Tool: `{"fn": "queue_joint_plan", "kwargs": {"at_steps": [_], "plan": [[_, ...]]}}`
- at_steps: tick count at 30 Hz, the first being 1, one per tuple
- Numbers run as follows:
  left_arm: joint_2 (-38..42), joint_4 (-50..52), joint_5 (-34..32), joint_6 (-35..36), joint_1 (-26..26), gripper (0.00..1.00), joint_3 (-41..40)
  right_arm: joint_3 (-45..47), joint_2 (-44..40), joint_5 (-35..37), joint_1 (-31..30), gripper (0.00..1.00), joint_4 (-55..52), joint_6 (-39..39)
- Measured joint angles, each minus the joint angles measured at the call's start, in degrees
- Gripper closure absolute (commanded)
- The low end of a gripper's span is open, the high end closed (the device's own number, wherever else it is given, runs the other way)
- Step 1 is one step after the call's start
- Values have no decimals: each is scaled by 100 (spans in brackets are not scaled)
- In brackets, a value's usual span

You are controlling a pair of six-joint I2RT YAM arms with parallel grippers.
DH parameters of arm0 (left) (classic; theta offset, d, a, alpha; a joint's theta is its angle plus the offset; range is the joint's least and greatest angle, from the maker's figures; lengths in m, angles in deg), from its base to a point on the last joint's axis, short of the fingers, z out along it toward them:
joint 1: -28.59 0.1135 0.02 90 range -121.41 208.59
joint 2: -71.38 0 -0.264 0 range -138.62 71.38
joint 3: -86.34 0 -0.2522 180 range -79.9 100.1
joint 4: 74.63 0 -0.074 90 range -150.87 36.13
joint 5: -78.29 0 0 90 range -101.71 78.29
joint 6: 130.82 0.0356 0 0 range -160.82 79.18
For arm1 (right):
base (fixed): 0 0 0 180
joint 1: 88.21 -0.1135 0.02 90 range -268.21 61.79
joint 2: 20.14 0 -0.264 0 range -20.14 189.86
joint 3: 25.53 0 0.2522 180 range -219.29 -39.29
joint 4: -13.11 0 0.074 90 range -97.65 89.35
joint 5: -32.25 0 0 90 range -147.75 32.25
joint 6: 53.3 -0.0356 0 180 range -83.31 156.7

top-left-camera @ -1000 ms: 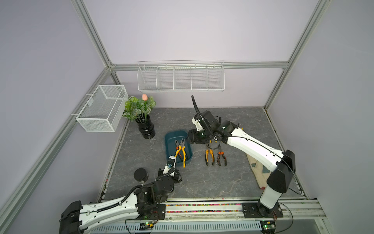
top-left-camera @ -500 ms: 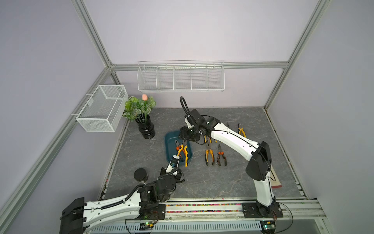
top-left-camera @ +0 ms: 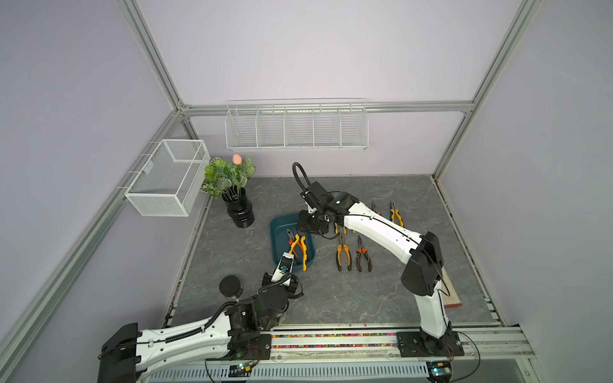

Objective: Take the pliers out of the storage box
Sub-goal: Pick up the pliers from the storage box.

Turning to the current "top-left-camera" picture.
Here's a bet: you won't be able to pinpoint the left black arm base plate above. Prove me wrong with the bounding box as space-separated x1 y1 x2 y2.
209 334 272 361

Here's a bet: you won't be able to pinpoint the black cylinder red label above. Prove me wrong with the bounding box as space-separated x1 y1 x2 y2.
219 274 244 300

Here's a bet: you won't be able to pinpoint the beige work glove red cuff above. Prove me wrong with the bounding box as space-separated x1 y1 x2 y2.
442 268 462 309

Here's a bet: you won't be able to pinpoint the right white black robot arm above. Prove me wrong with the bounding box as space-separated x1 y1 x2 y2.
292 162 453 354

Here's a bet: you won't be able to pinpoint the orange black long-nose pliers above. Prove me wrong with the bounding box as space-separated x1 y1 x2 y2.
355 235 373 272

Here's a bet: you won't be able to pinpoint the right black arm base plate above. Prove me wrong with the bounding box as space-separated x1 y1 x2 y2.
396 331 465 358

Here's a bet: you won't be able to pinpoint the green plant in black vase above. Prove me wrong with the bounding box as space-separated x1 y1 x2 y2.
201 154 256 228

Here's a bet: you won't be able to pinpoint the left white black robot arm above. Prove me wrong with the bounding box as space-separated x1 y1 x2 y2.
97 273 303 382

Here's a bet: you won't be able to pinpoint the aluminium front rail frame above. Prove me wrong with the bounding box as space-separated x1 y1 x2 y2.
136 327 547 382

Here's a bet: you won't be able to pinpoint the small white wire side basket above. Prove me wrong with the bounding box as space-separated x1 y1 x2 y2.
125 139 210 217

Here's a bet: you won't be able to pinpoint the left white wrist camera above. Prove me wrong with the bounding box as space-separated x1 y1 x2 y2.
271 252 295 286

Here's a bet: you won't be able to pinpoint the orange black diagonal cutters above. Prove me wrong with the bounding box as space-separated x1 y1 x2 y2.
287 229 297 257

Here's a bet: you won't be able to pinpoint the orange black greener pliers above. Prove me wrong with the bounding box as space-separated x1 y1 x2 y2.
370 200 382 215

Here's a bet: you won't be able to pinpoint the yellow grey open-jaw pliers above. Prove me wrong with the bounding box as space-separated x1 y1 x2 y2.
336 232 352 271

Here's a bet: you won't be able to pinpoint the long white wire wall basket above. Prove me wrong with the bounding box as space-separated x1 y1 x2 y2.
225 98 370 151

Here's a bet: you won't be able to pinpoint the yellow black combination pliers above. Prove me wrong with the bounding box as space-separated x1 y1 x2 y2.
290 234 308 271

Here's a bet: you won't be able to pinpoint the teal plastic storage box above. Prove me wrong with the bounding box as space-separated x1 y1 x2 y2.
270 213 316 269

